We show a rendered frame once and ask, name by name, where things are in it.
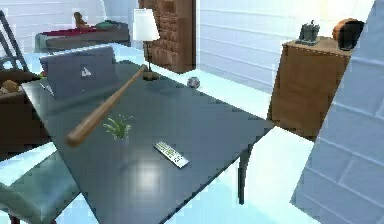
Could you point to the wooden baseball bat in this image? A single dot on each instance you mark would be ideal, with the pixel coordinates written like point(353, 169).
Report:
point(100, 111)

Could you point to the bed with red blanket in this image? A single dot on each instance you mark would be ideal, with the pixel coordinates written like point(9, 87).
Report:
point(80, 37)

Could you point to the dark grey table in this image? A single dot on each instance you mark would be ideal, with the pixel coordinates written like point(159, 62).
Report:
point(173, 126)

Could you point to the grey patterned ball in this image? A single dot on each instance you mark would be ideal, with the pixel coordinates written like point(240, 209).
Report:
point(193, 82)

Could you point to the grey remote control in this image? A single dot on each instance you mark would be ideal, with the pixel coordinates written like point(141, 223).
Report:
point(171, 154)

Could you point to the small green house plant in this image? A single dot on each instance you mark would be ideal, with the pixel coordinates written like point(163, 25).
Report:
point(118, 127)

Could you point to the white shade table lamp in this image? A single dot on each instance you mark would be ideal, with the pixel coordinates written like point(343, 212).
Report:
point(145, 28)

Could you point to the brown wooden cabinet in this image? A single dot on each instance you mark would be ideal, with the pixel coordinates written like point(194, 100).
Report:
point(306, 86)

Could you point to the grey laptop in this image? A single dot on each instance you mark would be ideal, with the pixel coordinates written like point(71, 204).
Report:
point(80, 71)

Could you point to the green pillow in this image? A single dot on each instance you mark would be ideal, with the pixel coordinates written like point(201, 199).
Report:
point(107, 24)

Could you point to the dark grey statue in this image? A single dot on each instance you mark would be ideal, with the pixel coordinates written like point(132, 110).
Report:
point(309, 33)

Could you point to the brown teddy bear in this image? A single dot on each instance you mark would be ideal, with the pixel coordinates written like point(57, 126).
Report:
point(80, 20)

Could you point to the orange and black basketball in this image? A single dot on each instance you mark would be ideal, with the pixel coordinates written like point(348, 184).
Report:
point(348, 33)

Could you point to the teal seat chair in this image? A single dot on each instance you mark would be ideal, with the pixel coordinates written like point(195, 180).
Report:
point(36, 193)

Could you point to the dark brown sofa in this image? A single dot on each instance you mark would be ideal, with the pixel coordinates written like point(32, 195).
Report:
point(16, 116)

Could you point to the tan cushion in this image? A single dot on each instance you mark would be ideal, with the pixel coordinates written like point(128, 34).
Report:
point(9, 86)

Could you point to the grey metal ladder frame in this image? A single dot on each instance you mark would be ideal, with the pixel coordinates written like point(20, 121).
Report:
point(10, 43)

